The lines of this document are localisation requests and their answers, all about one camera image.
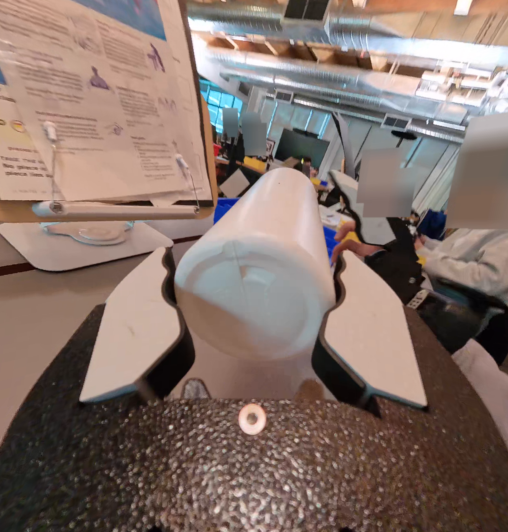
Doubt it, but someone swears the grey desk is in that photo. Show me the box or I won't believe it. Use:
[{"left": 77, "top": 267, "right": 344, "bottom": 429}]
[{"left": 0, "top": 218, "right": 321, "bottom": 470}]

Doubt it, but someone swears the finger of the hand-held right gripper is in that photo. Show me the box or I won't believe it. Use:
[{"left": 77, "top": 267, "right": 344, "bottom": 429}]
[{"left": 328, "top": 170, "right": 388, "bottom": 247}]

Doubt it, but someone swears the black wall screen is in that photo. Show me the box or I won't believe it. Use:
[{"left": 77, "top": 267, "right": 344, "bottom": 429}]
[{"left": 275, "top": 128, "right": 330, "bottom": 168}]

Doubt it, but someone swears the person's right hand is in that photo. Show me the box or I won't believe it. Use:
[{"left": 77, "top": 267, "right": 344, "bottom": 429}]
[{"left": 332, "top": 221, "right": 381, "bottom": 267}]

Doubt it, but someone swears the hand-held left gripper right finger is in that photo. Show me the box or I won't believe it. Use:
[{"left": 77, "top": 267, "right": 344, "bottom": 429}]
[{"left": 311, "top": 250, "right": 428, "bottom": 418}]

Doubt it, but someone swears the silver air duct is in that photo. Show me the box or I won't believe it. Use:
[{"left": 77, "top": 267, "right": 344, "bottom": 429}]
[{"left": 204, "top": 42, "right": 508, "bottom": 129}]

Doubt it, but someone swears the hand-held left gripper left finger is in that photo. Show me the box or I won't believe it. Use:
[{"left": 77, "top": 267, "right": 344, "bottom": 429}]
[{"left": 78, "top": 246, "right": 196, "bottom": 403}]

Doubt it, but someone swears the white bottle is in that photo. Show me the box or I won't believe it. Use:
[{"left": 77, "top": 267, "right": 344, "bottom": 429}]
[{"left": 174, "top": 167, "right": 336, "bottom": 361}]

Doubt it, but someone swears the person's right forearm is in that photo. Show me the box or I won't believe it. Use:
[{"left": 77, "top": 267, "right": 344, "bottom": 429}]
[{"left": 451, "top": 339, "right": 508, "bottom": 462}]

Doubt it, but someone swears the grey curved pole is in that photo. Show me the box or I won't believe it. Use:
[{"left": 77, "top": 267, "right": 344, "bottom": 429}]
[{"left": 330, "top": 111, "right": 359, "bottom": 180}]

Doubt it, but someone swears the blue plastic bin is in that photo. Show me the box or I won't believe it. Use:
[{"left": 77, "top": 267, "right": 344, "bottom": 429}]
[{"left": 216, "top": 197, "right": 342, "bottom": 267}]

